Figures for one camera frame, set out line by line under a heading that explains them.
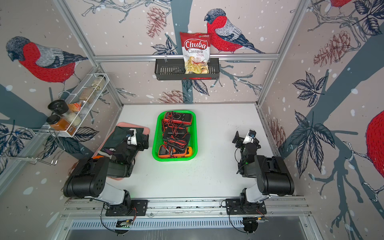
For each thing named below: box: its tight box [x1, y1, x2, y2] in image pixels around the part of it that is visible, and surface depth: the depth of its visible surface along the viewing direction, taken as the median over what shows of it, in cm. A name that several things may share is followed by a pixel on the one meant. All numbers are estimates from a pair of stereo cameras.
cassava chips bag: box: [179, 31, 212, 75], surface depth 85 cm
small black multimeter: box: [163, 125, 190, 137], surface depth 92 cm
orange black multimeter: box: [158, 144, 188, 159], surface depth 87 cm
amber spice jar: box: [46, 114, 77, 136], surface depth 62 cm
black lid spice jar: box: [48, 99, 69, 116], surface depth 63 cm
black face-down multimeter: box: [163, 133, 191, 150], surface depth 86 cm
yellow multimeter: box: [184, 146, 193, 157], surface depth 90 cm
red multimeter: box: [163, 111, 192, 126], surface depth 100 cm
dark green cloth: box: [101, 126, 144, 151], surface depth 103 cm
